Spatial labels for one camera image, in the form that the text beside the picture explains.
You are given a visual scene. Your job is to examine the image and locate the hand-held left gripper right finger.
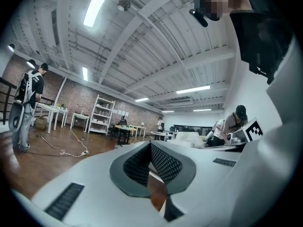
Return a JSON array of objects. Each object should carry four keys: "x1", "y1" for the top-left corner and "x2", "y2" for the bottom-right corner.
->
[{"x1": 148, "y1": 141, "x2": 242, "y2": 222}]

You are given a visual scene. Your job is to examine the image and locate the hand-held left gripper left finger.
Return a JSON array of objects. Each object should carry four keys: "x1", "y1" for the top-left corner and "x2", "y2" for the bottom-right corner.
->
[{"x1": 30, "y1": 141, "x2": 166, "y2": 227}]

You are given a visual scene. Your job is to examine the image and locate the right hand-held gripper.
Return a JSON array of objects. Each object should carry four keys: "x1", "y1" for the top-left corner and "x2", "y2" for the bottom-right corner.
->
[{"x1": 226, "y1": 117, "x2": 264, "y2": 148}]

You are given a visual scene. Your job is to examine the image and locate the pile of white sheets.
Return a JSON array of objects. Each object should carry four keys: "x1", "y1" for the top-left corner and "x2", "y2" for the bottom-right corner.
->
[{"x1": 169, "y1": 131, "x2": 205, "y2": 148}]

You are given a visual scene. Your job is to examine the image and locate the yellow-top table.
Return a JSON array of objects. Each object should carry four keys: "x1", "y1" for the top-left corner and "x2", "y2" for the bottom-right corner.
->
[{"x1": 115, "y1": 124, "x2": 138, "y2": 144}]

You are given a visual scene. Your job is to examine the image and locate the black office chair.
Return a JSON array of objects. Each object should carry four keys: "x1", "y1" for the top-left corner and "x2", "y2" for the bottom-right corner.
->
[{"x1": 107, "y1": 115, "x2": 129, "y2": 137}]

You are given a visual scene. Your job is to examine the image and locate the white shelf unit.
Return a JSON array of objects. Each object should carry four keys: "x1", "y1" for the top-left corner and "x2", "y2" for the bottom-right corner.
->
[{"x1": 88, "y1": 94, "x2": 116, "y2": 135}]

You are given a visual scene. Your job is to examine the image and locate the small white table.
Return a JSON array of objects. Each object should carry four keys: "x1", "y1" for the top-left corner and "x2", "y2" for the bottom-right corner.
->
[{"x1": 70, "y1": 112, "x2": 90, "y2": 132}]

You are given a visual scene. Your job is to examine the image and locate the ceiling air conditioner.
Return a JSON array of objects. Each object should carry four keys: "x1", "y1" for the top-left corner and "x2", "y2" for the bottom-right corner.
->
[{"x1": 169, "y1": 97, "x2": 193, "y2": 105}]

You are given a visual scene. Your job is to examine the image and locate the cardboard box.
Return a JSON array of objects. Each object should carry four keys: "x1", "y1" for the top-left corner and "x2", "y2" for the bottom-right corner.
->
[{"x1": 35, "y1": 116, "x2": 48, "y2": 130}]

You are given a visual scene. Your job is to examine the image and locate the long white table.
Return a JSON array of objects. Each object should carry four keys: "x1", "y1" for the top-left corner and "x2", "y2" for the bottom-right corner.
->
[{"x1": 35, "y1": 102, "x2": 69, "y2": 134}]

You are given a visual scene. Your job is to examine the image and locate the black metal railing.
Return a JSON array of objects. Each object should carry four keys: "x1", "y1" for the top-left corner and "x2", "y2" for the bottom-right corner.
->
[{"x1": 0, "y1": 76, "x2": 55, "y2": 125}]

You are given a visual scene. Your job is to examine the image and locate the round ceiling fixture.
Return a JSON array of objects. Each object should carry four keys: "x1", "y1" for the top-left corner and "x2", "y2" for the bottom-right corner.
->
[{"x1": 116, "y1": 0, "x2": 132, "y2": 12}]

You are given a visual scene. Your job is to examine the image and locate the white power strip cable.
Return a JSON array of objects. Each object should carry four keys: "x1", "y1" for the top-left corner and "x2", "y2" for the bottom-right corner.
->
[{"x1": 60, "y1": 128, "x2": 89, "y2": 157}]

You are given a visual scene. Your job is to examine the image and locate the long-handled floor tool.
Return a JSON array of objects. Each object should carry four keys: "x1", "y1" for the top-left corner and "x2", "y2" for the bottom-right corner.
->
[{"x1": 36, "y1": 133, "x2": 55, "y2": 149}]

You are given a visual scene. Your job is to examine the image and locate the white papers on wall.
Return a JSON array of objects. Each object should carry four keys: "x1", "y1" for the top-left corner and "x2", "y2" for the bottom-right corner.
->
[{"x1": 112, "y1": 109, "x2": 130, "y2": 117}]

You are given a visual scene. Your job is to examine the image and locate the black head camera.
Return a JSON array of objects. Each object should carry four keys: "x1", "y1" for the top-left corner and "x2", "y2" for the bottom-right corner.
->
[{"x1": 188, "y1": 8, "x2": 209, "y2": 28}]

